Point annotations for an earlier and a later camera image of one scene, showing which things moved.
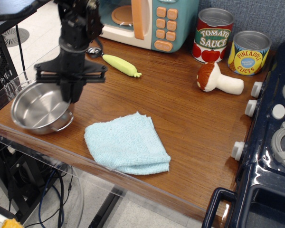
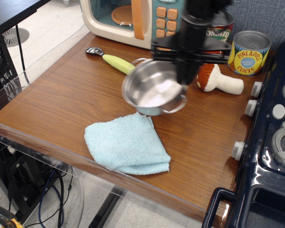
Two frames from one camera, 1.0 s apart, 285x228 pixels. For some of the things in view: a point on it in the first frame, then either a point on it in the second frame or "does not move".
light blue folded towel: x=129 y=145 does not move
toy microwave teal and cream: x=163 y=26 does not move
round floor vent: x=11 y=39 does not move
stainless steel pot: x=40 y=108 -> x=151 y=88
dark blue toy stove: x=263 y=196 does not move
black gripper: x=68 y=68 -> x=190 y=49
